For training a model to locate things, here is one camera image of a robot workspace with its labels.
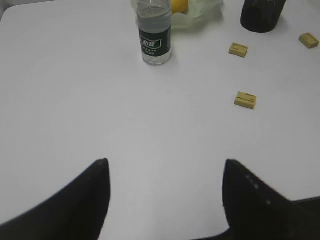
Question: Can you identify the black mesh pen holder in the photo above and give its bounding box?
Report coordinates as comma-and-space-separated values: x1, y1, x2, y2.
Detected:
240, 0, 286, 33

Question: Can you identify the yellow mango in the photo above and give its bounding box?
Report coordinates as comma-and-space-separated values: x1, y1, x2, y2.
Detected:
170, 0, 189, 15

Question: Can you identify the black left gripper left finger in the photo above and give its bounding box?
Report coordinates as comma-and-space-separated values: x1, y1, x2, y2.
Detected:
0, 158, 110, 240

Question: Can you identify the yellow eraser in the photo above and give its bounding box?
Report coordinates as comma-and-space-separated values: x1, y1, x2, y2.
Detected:
234, 91, 257, 109
299, 32, 320, 49
228, 42, 248, 58

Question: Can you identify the pale green wavy plate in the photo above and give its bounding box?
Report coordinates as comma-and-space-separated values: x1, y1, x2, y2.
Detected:
130, 0, 224, 30

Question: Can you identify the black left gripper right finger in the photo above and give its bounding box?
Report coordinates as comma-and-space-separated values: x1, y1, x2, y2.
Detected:
189, 159, 320, 240

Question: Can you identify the clear water bottle green label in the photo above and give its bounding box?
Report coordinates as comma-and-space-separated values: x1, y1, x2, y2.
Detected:
136, 0, 172, 66

